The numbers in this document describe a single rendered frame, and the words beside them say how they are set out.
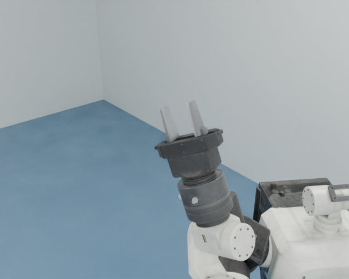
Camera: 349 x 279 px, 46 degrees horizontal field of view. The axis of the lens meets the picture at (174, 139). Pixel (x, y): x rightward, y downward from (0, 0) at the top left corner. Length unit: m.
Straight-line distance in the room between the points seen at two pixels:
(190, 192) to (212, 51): 2.80
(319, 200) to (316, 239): 0.10
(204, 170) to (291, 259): 0.36
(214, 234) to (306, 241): 0.31
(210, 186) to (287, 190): 0.46
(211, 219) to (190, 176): 0.08
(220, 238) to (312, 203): 0.29
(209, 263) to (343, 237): 0.34
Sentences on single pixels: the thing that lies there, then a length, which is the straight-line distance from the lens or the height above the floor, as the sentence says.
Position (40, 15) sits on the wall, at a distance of 4.61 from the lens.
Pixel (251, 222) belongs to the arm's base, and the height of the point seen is 1.30.
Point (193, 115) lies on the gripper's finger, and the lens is 0.70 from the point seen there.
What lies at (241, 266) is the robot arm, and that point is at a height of 1.25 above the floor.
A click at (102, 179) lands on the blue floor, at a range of 3.55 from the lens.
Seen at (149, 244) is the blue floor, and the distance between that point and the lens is 2.87.
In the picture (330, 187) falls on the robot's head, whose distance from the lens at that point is 0.96.
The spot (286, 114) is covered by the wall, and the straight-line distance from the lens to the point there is 3.10.
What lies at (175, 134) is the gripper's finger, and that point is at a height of 1.58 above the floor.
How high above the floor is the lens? 1.92
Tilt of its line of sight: 28 degrees down
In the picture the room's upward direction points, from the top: straight up
